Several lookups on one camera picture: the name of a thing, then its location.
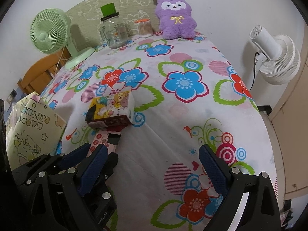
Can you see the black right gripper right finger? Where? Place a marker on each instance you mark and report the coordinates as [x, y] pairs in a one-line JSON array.
[[261, 211]]

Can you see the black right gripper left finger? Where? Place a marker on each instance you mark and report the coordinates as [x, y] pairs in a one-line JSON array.
[[98, 204]]

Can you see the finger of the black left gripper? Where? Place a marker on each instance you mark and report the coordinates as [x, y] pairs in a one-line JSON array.
[[51, 164]]

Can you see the pink wet wipes pack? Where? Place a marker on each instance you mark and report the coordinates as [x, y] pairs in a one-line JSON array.
[[108, 138]]

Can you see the cartoon tissue box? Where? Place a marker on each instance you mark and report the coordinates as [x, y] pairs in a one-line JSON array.
[[112, 111]]

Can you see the yellow fabric storage box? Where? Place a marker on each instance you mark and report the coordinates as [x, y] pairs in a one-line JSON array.
[[33, 129]]

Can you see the wooden chair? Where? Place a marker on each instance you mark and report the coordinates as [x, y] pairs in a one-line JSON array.
[[42, 72]]

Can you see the green desk fan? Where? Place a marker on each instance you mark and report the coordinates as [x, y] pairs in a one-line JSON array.
[[50, 32]]

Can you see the floral tablecloth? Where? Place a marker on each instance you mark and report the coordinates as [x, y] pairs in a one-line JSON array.
[[186, 94]]

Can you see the white desk fan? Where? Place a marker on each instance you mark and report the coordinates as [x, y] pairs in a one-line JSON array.
[[278, 60]]

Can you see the glass jar with green lid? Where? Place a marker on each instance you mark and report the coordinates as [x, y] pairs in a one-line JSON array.
[[112, 29]]

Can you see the cotton swab container orange lid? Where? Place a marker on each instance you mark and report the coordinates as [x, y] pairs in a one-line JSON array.
[[144, 27]]

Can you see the green patterned cardboard panel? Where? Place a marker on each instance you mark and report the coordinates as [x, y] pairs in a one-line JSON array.
[[86, 17]]

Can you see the purple plush bunny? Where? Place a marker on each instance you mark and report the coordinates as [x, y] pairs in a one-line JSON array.
[[175, 18]]

